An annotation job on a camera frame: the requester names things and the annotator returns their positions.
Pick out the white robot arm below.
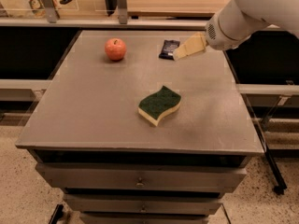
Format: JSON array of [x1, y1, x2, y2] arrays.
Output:
[[173, 0, 299, 60]]

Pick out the red apple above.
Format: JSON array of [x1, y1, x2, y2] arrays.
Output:
[[105, 38, 127, 61]]

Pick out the grey drawer cabinet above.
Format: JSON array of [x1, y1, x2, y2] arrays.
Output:
[[17, 30, 263, 224]]

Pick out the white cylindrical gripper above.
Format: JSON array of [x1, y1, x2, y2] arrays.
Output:
[[173, 0, 269, 61]]

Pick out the green and yellow sponge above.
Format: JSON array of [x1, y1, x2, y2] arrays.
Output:
[[138, 86, 181, 126]]

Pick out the black metal stand leg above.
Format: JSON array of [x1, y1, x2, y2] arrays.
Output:
[[253, 119, 288, 196]]

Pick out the wooden shelf with metal posts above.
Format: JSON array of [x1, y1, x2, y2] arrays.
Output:
[[0, 0, 229, 30]]

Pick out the dark blue rxbar wrapper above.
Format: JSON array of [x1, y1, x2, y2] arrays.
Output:
[[159, 40, 180, 60]]

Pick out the small black object on shelf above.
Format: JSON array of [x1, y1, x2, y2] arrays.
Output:
[[60, 0, 73, 5]]

